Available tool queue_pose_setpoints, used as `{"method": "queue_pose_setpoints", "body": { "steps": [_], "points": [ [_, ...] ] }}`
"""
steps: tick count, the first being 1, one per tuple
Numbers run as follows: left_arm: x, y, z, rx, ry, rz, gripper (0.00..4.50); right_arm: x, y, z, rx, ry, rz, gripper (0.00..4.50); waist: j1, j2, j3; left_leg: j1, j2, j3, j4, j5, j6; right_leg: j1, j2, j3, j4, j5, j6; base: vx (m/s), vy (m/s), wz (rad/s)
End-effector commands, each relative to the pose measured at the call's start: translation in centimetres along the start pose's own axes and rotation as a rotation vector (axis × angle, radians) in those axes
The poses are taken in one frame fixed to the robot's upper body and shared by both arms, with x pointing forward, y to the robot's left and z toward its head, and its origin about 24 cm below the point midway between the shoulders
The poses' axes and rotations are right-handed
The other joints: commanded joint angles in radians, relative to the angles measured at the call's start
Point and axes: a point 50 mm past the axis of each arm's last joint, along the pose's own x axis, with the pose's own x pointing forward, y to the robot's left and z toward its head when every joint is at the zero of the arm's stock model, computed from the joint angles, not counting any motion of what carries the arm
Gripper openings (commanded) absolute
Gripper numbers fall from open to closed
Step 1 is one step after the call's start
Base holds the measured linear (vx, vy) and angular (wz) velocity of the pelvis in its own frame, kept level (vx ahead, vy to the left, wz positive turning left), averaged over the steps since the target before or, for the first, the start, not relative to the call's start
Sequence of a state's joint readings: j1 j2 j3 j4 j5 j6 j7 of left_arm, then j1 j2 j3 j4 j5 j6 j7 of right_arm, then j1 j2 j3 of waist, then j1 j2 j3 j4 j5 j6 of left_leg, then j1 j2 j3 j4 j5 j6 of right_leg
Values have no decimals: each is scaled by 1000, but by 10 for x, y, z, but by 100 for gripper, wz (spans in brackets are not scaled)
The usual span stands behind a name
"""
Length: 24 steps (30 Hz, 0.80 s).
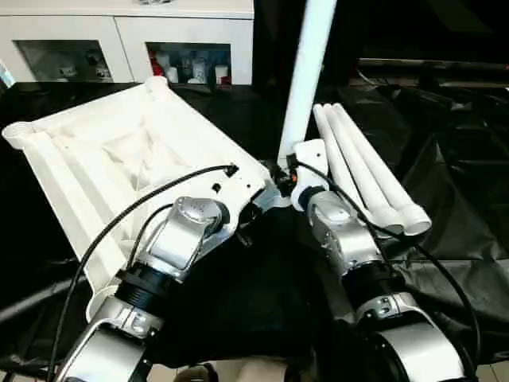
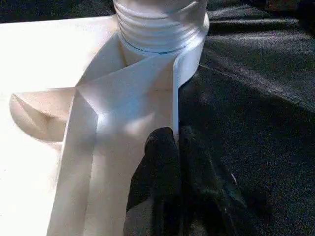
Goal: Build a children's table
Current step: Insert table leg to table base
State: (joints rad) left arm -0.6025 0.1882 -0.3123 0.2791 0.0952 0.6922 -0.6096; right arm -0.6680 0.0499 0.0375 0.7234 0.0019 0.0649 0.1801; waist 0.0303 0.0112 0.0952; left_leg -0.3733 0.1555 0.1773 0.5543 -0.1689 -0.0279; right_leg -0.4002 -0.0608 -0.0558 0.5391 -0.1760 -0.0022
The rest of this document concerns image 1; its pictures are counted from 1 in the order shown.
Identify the grey horizontal rail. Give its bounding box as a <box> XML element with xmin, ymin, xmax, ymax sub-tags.
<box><xmin>358</xmin><ymin>56</ymin><xmax>509</xmax><ymax>71</ymax></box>

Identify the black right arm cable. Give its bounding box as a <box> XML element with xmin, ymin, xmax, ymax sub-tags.
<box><xmin>290</xmin><ymin>163</ymin><xmax>482</xmax><ymax>375</ymax></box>

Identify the white cabinet with glass doors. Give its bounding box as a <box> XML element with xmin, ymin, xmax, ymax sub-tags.
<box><xmin>0</xmin><ymin>0</ymin><xmax>255</xmax><ymax>87</ymax></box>

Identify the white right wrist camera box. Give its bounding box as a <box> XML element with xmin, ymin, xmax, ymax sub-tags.
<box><xmin>289</xmin><ymin>139</ymin><xmax>329</xmax><ymax>212</ymax></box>

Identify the black work mat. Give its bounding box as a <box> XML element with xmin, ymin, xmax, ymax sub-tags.
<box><xmin>0</xmin><ymin>80</ymin><xmax>509</xmax><ymax>375</ymax></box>

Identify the white plastic table leg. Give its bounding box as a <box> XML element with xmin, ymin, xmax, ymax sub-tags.
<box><xmin>321</xmin><ymin>103</ymin><xmax>414</xmax><ymax>236</ymax></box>
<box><xmin>332</xmin><ymin>102</ymin><xmax>433</xmax><ymax>236</ymax></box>
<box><xmin>312</xmin><ymin>103</ymin><xmax>398</xmax><ymax>237</ymax></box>
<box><xmin>275</xmin><ymin>0</ymin><xmax>338</xmax><ymax>170</ymax></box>

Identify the white plastic table top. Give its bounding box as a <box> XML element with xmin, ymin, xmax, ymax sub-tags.
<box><xmin>2</xmin><ymin>76</ymin><xmax>292</xmax><ymax>321</ymax></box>

